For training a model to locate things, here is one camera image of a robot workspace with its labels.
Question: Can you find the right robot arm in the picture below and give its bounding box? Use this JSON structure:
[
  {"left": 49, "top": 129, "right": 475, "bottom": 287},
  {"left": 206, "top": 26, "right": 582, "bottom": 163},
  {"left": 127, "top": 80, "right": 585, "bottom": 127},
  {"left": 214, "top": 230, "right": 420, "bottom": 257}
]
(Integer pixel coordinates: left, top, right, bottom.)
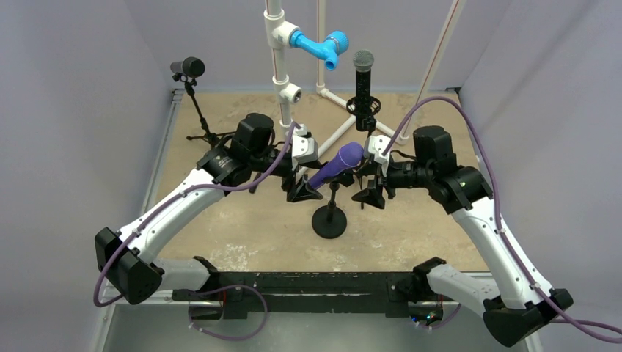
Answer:
[{"left": 354, "top": 125, "right": 573, "bottom": 347}]

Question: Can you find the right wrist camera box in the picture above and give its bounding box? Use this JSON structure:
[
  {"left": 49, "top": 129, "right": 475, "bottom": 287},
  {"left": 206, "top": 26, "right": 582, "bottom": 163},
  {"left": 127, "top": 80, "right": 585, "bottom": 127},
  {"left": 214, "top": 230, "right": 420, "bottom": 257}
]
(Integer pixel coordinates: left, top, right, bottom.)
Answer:
[{"left": 363, "top": 135, "right": 390, "bottom": 177}]

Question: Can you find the black tripod stand with shockmount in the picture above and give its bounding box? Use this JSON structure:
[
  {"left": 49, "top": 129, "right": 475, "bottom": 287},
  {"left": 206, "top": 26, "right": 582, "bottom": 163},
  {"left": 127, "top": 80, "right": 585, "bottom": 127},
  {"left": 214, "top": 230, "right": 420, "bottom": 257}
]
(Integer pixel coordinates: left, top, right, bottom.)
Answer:
[{"left": 346, "top": 97, "right": 385, "bottom": 210}]

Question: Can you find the black speckled condenser microphone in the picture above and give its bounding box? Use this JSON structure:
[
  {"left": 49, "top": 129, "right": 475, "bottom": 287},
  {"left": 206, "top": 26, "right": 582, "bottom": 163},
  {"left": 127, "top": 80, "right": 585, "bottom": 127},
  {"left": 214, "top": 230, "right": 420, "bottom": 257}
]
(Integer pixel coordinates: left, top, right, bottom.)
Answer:
[{"left": 353, "top": 50, "right": 375, "bottom": 134}]

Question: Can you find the purple microphone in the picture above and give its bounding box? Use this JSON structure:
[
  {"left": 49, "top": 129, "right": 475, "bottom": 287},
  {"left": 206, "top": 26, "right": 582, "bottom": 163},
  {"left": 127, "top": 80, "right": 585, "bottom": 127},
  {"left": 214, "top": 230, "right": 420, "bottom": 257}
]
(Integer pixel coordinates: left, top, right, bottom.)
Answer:
[{"left": 308, "top": 142, "right": 365, "bottom": 189}]

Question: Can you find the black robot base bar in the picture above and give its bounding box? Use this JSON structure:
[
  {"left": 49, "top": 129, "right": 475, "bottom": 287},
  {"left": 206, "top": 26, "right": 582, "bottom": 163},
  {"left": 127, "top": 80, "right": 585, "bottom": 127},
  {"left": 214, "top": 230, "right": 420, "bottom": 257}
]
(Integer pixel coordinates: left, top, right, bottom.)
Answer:
[{"left": 172, "top": 257, "right": 445, "bottom": 319}]

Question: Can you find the black round-base microphone stand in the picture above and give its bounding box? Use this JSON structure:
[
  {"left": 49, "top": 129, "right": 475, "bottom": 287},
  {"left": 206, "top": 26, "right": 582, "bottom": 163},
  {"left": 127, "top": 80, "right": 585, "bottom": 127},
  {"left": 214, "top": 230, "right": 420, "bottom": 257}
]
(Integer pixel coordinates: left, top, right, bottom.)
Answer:
[{"left": 312, "top": 169, "right": 354, "bottom": 239}]

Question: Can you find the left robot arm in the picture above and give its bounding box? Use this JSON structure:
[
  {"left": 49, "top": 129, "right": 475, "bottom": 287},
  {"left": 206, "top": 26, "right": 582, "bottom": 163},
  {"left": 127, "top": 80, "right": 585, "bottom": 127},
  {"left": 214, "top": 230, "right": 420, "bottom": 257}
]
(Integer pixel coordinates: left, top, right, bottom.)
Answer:
[{"left": 92, "top": 113, "right": 318, "bottom": 307}]

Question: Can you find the blue plastic faucet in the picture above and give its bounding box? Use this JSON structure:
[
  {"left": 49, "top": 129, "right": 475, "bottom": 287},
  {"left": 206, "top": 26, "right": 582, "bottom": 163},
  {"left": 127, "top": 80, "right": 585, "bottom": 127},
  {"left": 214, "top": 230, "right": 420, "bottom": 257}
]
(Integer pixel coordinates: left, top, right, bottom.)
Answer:
[{"left": 289, "top": 30, "right": 349, "bottom": 71}]

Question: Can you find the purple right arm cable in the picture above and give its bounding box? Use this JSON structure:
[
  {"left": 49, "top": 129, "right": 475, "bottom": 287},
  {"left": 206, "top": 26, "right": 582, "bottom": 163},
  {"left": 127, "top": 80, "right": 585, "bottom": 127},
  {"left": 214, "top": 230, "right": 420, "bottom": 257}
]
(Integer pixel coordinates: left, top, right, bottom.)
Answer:
[{"left": 384, "top": 95, "right": 622, "bottom": 345}]

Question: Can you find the small dark grey microphone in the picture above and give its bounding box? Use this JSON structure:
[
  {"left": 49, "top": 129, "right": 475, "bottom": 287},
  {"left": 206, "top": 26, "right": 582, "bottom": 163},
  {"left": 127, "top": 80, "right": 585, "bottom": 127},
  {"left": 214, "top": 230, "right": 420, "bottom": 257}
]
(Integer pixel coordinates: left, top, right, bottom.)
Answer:
[{"left": 169, "top": 56, "right": 205, "bottom": 78}]

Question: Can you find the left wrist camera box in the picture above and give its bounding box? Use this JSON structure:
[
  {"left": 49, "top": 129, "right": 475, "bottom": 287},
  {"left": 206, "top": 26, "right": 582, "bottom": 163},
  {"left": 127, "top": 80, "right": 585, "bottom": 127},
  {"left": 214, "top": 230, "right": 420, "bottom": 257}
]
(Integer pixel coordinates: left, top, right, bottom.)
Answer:
[{"left": 290, "top": 124, "right": 319, "bottom": 166}]

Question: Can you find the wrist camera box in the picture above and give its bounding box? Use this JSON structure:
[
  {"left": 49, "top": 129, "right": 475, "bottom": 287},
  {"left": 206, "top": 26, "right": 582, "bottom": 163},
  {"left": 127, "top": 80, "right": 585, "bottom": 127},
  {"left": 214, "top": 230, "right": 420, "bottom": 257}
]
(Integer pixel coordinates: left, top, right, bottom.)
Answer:
[
  {"left": 290, "top": 124, "right": 319, "bottom": 166},
  {"left": 363, "top": 135, "right": 390, "bottom": 177}
]

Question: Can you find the small black tripod stand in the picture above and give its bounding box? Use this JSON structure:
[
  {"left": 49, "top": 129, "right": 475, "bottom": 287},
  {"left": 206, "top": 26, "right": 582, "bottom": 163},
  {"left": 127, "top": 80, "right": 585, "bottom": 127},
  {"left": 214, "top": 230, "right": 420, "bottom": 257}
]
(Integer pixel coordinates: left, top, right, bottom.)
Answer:
[{"left": 172, "top": 73, "right": 234, "bottom": 147}]

